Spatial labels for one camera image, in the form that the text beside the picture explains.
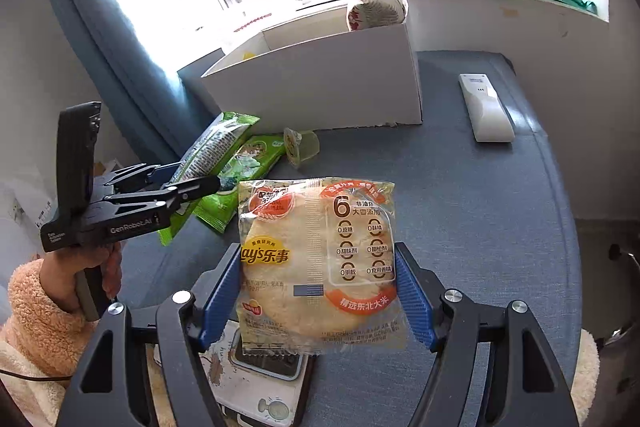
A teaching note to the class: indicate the blue curtain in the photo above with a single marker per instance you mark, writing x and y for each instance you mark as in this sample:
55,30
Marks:
115,57

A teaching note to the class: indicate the phone with cartoon case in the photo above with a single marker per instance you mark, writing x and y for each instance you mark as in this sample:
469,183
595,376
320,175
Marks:
260,402

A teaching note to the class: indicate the white cardboard box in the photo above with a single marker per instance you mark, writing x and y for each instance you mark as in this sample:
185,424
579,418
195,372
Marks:
320,82

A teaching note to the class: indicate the person's left forearm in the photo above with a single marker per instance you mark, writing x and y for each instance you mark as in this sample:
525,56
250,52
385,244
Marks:
40,317

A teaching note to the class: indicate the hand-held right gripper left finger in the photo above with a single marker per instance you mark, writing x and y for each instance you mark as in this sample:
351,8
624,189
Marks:
220,297

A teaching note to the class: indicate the white remote control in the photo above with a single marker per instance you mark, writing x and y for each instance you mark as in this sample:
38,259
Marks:
485,107

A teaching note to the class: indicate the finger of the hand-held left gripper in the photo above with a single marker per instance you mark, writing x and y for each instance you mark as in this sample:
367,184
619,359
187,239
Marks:
195,188
140,172

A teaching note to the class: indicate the jelly cup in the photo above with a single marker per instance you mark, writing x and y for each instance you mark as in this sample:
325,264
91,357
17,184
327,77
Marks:
300,147

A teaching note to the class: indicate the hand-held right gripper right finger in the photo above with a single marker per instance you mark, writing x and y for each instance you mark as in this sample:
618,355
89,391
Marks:
415,302

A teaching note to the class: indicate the round rice cracker packet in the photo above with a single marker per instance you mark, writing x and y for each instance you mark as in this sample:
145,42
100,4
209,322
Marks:
320,267

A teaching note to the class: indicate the green cartoon snack packet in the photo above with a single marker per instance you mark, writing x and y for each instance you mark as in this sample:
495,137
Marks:
250,162

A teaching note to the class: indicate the person's left hand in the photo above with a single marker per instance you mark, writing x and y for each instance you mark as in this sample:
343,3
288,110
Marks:
112,272

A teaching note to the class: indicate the tall white green biscuit packet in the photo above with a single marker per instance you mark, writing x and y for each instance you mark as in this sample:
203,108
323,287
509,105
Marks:
215,147

